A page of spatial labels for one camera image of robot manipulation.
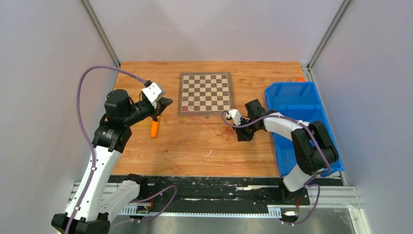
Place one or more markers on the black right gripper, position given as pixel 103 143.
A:
pixel 241 136

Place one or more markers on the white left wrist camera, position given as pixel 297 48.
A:
pixel 153 92

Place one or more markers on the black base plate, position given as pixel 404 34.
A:
pixel 220 195

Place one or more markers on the left aluminium frame post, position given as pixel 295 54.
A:
pixel 90 12

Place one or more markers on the aluminium frame post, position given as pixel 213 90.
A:
pixel 343 8
pixel 90 12

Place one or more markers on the orange plastic carrot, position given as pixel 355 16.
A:
pixel 155 128

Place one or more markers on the right aluminium frame post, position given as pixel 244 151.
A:
pixel 343 8

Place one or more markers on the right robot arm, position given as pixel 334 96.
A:
pixel 313 147

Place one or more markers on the wooden chessboard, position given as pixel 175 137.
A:
pixel 205 93

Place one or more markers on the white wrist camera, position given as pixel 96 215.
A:
pixel 153 92
pixel 234 115

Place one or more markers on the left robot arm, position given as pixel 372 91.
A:
pixel 89 213

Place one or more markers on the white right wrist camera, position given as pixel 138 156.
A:
pixel 234 115

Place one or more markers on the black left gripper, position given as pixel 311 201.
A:
pixel 161 104

